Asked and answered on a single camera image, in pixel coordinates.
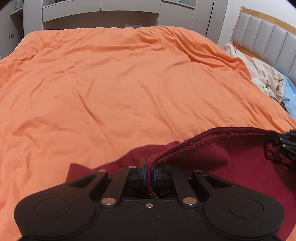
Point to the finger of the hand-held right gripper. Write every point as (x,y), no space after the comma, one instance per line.
(286,140)

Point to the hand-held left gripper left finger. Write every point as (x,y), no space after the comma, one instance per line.
(115,183)

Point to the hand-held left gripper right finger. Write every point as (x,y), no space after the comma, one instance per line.
(178,183)

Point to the dark red long-sleeve shirt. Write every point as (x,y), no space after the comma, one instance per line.
(219,160)

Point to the light blue pillow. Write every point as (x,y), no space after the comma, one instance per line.
(290,92)

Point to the beige garment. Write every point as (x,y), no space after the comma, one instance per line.
(268,78)

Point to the orange blanket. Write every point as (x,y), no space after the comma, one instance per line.
(115,88)

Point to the white garment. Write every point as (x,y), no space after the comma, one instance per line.
(231,49)

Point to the grey padded wooden headboard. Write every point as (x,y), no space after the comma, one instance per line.
(268,34)

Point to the grey wardrobe unit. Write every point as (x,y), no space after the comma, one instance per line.
(104,14)

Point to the white plastic bag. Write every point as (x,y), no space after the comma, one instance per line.
(19,3)

